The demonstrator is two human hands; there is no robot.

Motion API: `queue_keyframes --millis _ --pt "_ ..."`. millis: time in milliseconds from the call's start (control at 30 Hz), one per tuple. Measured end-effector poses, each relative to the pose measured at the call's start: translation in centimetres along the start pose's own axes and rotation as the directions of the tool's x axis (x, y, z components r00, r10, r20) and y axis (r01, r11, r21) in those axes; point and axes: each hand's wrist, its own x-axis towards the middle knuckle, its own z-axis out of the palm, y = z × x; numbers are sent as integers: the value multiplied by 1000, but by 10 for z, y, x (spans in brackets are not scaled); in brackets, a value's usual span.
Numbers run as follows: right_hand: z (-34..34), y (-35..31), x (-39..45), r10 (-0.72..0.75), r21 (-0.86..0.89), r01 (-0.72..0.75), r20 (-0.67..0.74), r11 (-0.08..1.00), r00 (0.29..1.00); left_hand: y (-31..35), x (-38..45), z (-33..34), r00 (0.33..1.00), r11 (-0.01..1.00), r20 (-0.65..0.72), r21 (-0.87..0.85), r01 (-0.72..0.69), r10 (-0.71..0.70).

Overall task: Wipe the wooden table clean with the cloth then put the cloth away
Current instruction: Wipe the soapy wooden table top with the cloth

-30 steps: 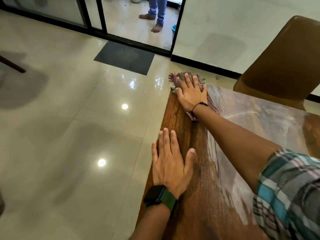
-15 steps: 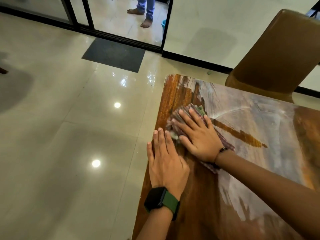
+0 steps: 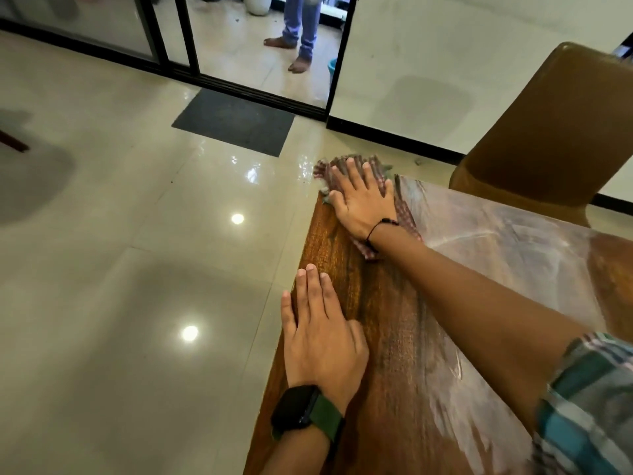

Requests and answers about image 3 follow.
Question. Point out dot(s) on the plaid shirt sleeve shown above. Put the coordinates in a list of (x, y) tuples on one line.
[(591, 410)]

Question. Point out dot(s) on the white ceramic pot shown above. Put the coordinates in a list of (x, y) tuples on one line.
[(258, 3)]

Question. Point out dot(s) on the brown upholstered chair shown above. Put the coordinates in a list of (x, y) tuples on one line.
[(549, 138)]

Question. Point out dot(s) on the person's left thumb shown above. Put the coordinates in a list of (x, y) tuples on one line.
[(360, 335)]

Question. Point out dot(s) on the person's right thumb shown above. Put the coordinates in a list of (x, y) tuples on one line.
[(336, 198)]

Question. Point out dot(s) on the person's right middle finger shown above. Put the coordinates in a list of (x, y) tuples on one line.
[(355, 172)]

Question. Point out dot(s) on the dark grey door mat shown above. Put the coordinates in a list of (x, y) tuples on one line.
[(235, 121)]

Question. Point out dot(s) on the dark wooden furniture leg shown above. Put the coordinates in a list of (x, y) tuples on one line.
[(12, 140)]

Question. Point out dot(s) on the person's left hand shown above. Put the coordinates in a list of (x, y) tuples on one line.
[(324, 351)]

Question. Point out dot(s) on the person's right forearm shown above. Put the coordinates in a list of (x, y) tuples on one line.
[(474, 311)]

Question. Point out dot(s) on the red checkered cleaning cloth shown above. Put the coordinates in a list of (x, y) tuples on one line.
[(408, 220)]

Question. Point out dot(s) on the blue bucket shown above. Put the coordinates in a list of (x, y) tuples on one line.
[(332, 73)]

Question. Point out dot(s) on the person's left little finger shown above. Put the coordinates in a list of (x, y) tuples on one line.
[(288, 314)]

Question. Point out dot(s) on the person's right hand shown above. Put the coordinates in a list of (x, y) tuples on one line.
[(363, 205)]

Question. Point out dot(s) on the person's left middle finger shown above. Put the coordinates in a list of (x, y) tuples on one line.
[(315, 291)]

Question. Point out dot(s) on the person's right little finger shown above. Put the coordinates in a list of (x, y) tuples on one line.
[(388, 190)]

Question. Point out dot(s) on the person's left forearm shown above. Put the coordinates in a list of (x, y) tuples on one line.
[(292, 455)]

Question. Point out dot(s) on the black sliding door frame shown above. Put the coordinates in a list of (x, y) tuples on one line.
[(185, 39)]

